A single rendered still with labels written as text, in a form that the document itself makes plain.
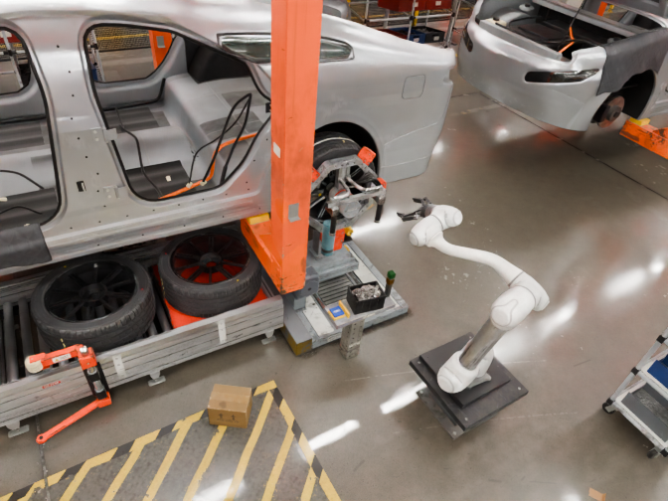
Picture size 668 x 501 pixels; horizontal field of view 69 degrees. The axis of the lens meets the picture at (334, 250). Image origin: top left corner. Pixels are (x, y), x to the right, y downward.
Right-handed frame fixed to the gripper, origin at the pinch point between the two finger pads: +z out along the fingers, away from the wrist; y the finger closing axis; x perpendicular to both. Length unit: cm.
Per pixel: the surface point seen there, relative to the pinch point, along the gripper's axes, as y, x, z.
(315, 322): -71, -58, 61
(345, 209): -16.5, 3.8, 41.4
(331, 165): -9, 32, 44
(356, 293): -49, -32, 16
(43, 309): -187, 57, 85
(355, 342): -64, -68, 28
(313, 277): -55, -28, 58
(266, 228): -58, 15, 72
